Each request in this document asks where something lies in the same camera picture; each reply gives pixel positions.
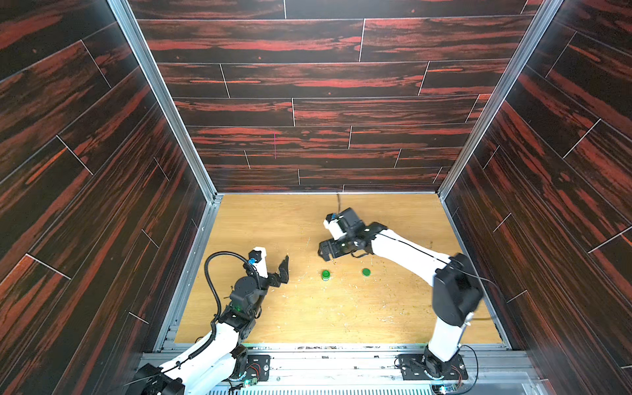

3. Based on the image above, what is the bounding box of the thin black right cable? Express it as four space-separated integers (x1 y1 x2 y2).
340 194 495 395

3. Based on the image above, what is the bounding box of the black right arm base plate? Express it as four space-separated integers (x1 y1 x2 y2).
394 353 469 381

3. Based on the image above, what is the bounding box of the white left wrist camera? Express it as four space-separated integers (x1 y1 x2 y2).
249 247 268 278

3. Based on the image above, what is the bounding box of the black corrugated left cable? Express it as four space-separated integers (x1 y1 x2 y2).
203 250 253 347

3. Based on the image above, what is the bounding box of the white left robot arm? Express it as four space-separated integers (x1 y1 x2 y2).
126 248 290 394

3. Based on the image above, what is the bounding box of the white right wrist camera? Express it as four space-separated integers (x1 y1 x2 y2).
324 213 347 240

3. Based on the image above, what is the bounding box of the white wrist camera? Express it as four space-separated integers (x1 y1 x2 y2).
324 213 347 240
249 247 268 278

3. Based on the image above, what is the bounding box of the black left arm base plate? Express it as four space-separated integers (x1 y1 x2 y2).
230 353 271 382

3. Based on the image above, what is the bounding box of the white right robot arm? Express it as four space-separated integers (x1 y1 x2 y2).
318 208 483 377

